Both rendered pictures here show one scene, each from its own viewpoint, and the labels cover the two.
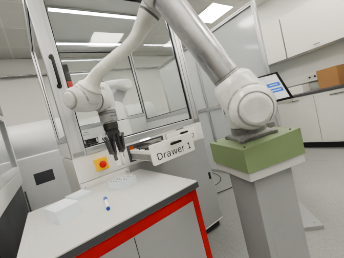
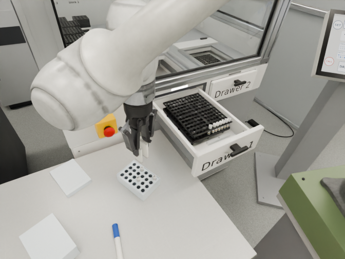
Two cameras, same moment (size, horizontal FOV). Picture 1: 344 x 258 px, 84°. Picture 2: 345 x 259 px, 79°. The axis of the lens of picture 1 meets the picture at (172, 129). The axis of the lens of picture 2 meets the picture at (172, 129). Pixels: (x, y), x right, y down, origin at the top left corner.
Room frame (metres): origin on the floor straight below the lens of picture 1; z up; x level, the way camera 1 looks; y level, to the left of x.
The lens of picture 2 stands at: (0.57, 0.21, 1.40)
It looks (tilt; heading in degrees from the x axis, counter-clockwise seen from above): 42 degrees down; 0
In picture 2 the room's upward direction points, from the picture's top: 4 degrees clockwise
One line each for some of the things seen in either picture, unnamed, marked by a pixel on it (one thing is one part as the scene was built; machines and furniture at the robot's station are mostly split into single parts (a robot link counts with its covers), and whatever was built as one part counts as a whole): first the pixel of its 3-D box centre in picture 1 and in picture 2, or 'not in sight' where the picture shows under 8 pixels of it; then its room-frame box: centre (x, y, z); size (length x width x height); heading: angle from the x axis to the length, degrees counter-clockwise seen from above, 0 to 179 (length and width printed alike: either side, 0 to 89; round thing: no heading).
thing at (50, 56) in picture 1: (55, 70); not in sight; (1.08, 0.55, 1.45); 0.05 x 0.03 x 0.19; 34
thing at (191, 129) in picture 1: (181, 136); (232, 85); (1.51, -0.06, 0.87); 0.29 x 0.02 x 0.11; 124
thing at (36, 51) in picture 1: (46, 83); not in sight; (1.48, 0.84, 1.52); 0.87 x 0.01 x 0.86; 34
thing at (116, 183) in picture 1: (122, 181); (138, 179); (0.98, 0.32, 0.78); 0.12 x 0.08 x 0.04; 56
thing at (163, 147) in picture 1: (173, 148); (228, 149); (1.06, 0.02, 0.87); 0.29 x 0.02 x 0.11; 124
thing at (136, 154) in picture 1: (155, 149); (193, 117); (1.24, 0.14, 0.86); 0.40 x 0.26 x 0.06; 34
